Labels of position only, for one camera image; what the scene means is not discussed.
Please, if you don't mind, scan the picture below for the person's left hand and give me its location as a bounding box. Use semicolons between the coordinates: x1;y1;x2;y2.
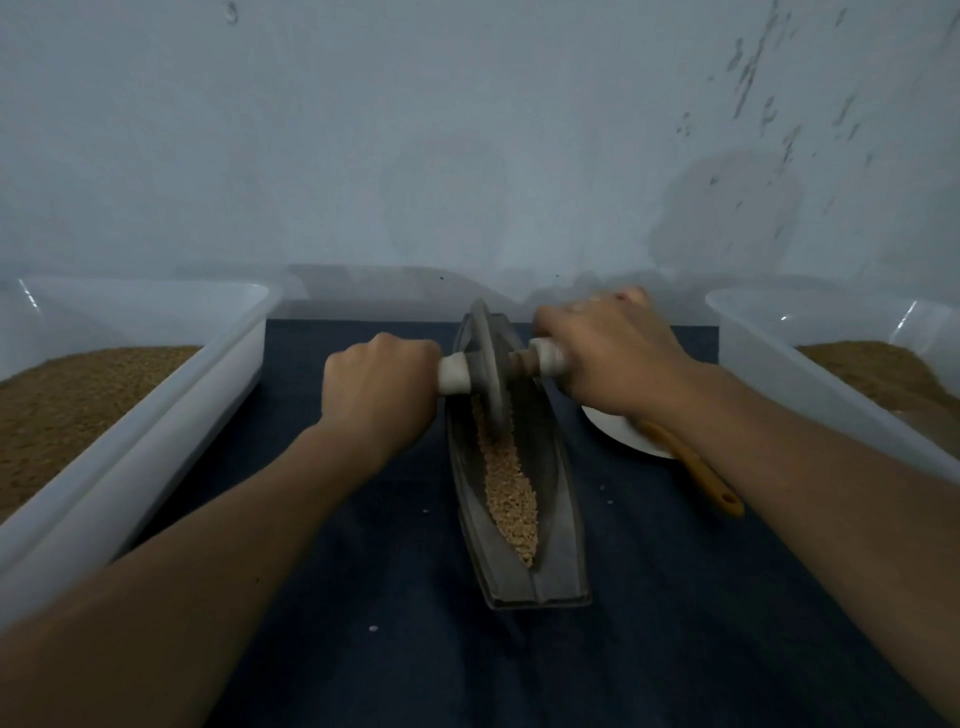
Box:
319;331;444;479

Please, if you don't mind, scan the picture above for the person's right hand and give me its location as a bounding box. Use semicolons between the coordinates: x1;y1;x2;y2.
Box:
532;288;707;422

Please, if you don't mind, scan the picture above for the metal grinding wheel with handles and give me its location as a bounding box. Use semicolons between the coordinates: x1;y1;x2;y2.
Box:
435;307;569;444

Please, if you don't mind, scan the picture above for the orange handled brush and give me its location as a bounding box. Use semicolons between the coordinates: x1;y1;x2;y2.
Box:
637;417;747;521

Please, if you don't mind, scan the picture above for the small ground grain portion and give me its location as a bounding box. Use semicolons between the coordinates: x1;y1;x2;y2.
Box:
474;397;542;570

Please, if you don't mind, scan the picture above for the white plastic tray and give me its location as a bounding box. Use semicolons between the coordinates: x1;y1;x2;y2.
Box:
703;286;960;489
0;274;284;632

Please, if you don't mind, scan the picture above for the boat-shaped metal grinding trough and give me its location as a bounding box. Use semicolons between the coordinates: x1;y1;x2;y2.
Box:
447;297;593;611

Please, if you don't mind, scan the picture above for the person's left forearm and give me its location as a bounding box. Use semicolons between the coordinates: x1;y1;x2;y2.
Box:
0;427;384;728

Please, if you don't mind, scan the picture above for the person's right forearm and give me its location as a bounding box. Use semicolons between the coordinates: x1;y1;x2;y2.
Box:
645;367;960;722

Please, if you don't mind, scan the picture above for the white round plate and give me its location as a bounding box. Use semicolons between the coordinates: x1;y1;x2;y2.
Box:
580;405;680;461

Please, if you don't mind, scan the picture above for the dark blue tablecloth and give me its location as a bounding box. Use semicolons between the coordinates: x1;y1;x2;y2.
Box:
127;318;947;728

